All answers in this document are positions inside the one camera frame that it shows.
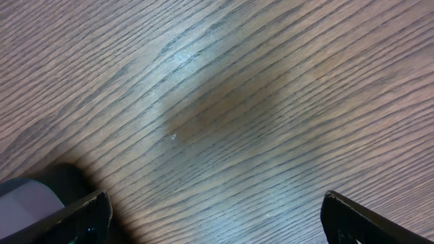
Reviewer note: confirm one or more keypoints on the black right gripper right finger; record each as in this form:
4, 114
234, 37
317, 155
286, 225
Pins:
345, 221

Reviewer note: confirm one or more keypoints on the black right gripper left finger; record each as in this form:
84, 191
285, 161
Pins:
86, 221

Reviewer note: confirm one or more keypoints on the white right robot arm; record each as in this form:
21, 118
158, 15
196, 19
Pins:
59, 205

